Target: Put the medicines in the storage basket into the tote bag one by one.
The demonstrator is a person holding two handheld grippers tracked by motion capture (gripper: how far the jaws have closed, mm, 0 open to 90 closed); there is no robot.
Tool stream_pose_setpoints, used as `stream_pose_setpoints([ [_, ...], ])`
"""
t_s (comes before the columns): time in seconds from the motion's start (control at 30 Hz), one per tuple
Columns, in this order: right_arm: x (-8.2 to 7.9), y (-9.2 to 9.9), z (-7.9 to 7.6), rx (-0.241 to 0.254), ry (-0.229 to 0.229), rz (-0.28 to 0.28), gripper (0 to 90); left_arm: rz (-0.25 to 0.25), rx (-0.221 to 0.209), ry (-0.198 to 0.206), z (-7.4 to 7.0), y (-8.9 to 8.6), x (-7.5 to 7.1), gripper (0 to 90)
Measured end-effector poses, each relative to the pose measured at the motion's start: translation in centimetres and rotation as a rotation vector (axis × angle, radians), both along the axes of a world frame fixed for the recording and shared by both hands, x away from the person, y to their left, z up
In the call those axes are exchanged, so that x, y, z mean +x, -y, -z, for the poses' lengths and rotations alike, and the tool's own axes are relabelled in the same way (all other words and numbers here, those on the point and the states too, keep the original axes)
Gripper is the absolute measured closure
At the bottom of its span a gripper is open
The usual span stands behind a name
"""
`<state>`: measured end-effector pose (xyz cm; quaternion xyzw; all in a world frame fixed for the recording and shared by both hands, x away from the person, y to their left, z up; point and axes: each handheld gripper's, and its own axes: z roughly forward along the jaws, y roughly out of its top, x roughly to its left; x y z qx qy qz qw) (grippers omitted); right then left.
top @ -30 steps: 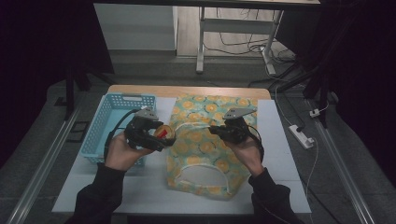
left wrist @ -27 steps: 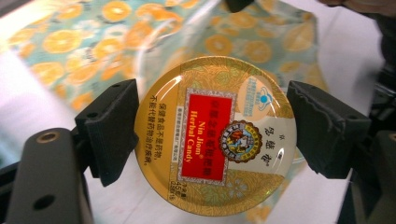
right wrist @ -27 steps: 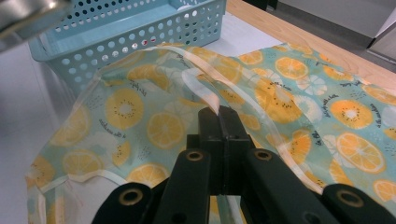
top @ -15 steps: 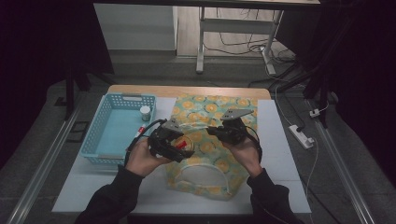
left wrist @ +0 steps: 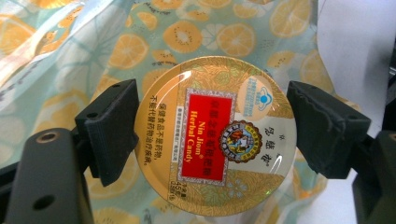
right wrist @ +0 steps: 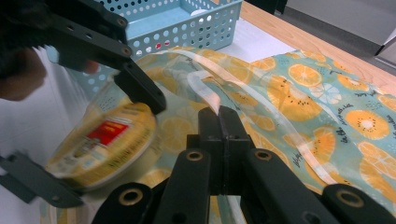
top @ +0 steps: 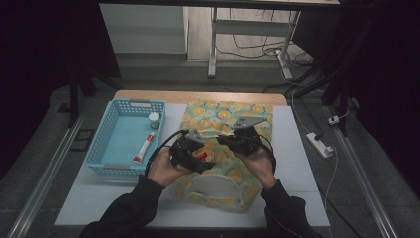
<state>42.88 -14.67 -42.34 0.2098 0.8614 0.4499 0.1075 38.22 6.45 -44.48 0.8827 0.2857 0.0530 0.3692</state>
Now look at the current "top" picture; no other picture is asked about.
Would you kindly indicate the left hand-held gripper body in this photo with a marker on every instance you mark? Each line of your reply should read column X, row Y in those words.
column 185, row 150

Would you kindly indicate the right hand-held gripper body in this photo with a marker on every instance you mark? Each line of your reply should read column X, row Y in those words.
column 246, row 140

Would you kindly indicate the green orange floral tote bag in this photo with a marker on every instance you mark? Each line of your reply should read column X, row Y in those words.
column 228, row 185

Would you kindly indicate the white tube with red cap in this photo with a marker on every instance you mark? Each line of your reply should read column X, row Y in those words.
column 144, row 147

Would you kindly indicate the small jar with white lid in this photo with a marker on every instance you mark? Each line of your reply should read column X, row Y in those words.
column 154, row 120

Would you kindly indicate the light blue plastic basket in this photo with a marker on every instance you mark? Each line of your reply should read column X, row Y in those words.
column 127, row 139

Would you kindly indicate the person's left hand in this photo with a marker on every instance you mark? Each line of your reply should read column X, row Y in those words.
column 165, row 170

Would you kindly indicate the person's right hand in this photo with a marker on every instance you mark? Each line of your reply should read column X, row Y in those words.
column 259, row 167

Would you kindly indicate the white foam board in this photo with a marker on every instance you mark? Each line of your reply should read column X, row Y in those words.
column 290, row 155

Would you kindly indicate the white power strip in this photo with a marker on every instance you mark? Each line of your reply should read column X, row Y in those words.
column 318, row 144

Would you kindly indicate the small white adapter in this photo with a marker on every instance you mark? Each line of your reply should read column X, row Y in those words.
column 334, row 120

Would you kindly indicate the black metal stand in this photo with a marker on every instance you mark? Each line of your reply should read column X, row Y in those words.
column 74, row 95
column 343, row 82

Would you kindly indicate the white cabinet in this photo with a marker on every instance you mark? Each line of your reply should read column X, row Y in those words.
column 142, row 29

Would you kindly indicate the white desk frame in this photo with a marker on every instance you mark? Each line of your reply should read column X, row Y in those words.
column 251, row 27

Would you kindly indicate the aluminium rail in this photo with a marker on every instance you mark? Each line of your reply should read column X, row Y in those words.
column 360, row 178
column 49, row 172

